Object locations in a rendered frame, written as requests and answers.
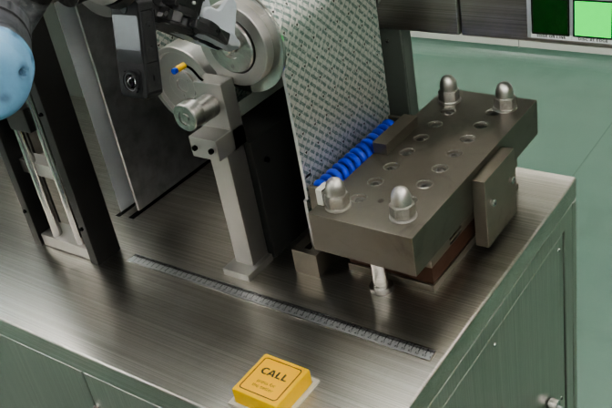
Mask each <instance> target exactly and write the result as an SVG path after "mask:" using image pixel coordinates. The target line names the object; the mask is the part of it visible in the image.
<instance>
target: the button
mask: <svg viewBox="0 0 612 408"><path fill-rule="evenodd" d="M311 383H312V381H311V374H310V371H309V370H308V369H306V368H303V367H300V366H299V365H296V364H293V363H290V362H286V361H284V360H282V359H279V358H276V357H274V356H271V355H268V354H264V356H263V357H262V358H261V359H260V360H259V361H258V362H257V363H256V364H255V365H254V366H253V367H252V368H251V369H250V370H249V371H248V372H247V373H246V374H245V376H244V377H243V378H242V379H241V380H240V381H239V382H238V383H237V384H236V385H235V386H234V387H233V389H232V391H233V394H234V398H235V401H236V402H237V403H240V404H242V405H244V406H247V407H249V408H291V407H292V406H293V405H294V404H295V403H296V402H297V400H298V399H299V398H300V397H301V396H302V394H303V393H304V392H305V391H306V390H307V389H308V388H309V386H310V385H311Z"/></svg>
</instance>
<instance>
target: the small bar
mask: <svg viewBox="0 0 612 408"><path fill-rule="evenodd" d="M417 127H418V118H417V116H414V115H407V114H403V115H402V116H401V117H399V118H398V119H397V120H396V121H395V122H394V123H393V124H392V125H391V126H389V127H388V128H387V129H386V130H385V131H384V132H383V133H382V134H381V135H380V136H379V137H378V138H376V139H375V140H374V141H373V143H372V146H373V152H374V153H379V154H384V155H388V154H389V153H390V152H391V151H392V150H394V149H395V148H396V147H397V146H398V145H399V144H400V143H401V142H402V141H403V140H404V139H405V138H406V137H407V136H409V135H410V134H411V133H412V132H413V131H414V130H415V129H416V128H417Z"/></svg>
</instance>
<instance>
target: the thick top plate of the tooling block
mask: <svg viewBox="0 0 612 408"><path fill-rule="evenodd" d="M494 96H495V95H492V94H485V93H477V92H470V91H463V90H460V97H461V102H459V103H458V104H456V105H452V106H443V105H440V104H439V103H438V99H439V95H437V96H436V97H434V98H433V99H432V100H431V101H430V102H429V103H428V104H427V105H426V106H425V107H423V108H422V109H421V110H420V111H419V112H418V113H417V114H416V116H417V118H418V127H417V128H416V129H415V130H414V131H413V132H412V133H411V134H410V135H409V136H407V137H406V138H405V139H404V140H403V141H402V142H401V143H400V144H399V145H398V146H397V147H396V148H395V149H394V150H392V151H391V152H390V153H389V154H388V155H384V154H379V153H373V154H372V155H371V156H370V157H368V158H367V159H366V160H365V161H364V162H363V163H362V164H361V165H360V166H359V167H358V168H357V169H356V170H354V171H353V173H352V174H351V175H350V176H349V177H347V178H346V179H345V180H344V181H343V183H344V186H345V189H346V190H347V191H348V192H349V197H350V201H351V203H352V206H351V207H350V208H349V209H348V210H346V211H344V212H342V213H336V214H334V213H330V212H327V211H326V210H325V208H324V206H322V205H317V206H316V207H314V208H313V209H312V210H311V211H310V212H309V213H308V215H309V220H310V225H311V234H312V238H313V243H314V249H316V250H321V251H324V252H328V253H331V254H335V255H338V256H342V257H345V258H348V259H352V260H357V261H361V262H365V263H368V264H372V265H375V266H378V267H382V268H385V269H388V270H395V271H398V272H401V273H405V274H408V275H412V276H415V277H417V276H418V274H419V273H420V272H421V271H422V270H423V268H424V267H425V266H426V265H427V264H428V262H429V261H430V260H431V259H432V258H433V257H434V255H435V254H436V253H437V252H438V250H439V249H440V248H441V247H442V246H443V245H444V244H445V243H446V242H447V241H448V239H449V238H450V237H451V236H452V235H453V234H454V232H455V231H456V230H457V229H458V228H459V226H460V225H461V224H462V223H463V222H464V220H465V219H466V218H467V217H468V216H469V214H470V213H471V212H472V211H473V210H474V203H473V192H472V179H473V178H474V176H475V175H476V174H477V173H478V172H479V171H480V170H481V168H482V167H483V166H484V165H485V164H486V163H487V162H488V161H489V159H490V158H491V157H492V156H493V155H494V154H495V153H496V151H497V150H498V149H499V148H500V147H506V148H513V149H514V152H515V160H516V159H517V158H518V157H519V155H520V154H521V153H522V152H523V151H524V150H525V148H526V147H527V146H528V145H529V144H530V142H531V141H532V140H533V139H534V138H535V136H536V135H537V134H538V131H537V101H536V100H534V99H527V98H520V97H517V98H516V104H517V110H516V111H514V112H512V113H507V114H501V113H496V112H494V110H493V106H494ZM397 186H405V187H407V188H408V189H409V191H410V193H411V196H412V200H413V201H414V203H415V210H416V211H417V218H416V219H415V220H414V221H412V222H410V223H407V224H396V223H393V222H391V221H390V219H389V214H390V211H389V203H390V202H391V193H392V190H393V189H394V188H395V187H397Z"/></svg>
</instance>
